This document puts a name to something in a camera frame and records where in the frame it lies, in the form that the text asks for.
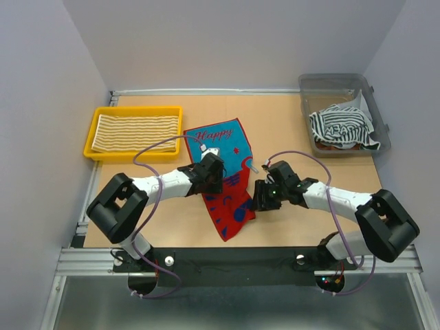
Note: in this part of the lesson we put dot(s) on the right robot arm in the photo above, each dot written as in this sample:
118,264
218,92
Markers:
385,227

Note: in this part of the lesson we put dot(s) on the turquoise red patterned towel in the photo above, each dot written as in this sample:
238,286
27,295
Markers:
231,209

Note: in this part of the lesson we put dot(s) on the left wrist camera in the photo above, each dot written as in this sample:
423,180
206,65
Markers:
205,150

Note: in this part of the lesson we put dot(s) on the yellow striped towel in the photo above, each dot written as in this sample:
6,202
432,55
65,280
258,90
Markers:
132,134

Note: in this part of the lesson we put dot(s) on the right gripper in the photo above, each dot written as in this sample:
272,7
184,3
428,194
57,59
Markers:
260,186

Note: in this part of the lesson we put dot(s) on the grey plastic bin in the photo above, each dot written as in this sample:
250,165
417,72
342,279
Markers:
318,91

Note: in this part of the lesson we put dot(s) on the aluminium frame rail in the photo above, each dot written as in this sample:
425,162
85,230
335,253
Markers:
99,262

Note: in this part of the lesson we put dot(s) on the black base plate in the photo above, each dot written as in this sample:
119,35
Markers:
229,266

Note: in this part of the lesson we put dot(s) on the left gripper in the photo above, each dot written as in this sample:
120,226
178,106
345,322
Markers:
217,186

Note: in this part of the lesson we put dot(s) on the yellow plastic tray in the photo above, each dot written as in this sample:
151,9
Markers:
124,157

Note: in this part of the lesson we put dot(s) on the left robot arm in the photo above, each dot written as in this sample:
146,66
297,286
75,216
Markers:
118,207

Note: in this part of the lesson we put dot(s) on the black white striped towel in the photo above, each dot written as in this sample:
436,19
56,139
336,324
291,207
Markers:
344,126

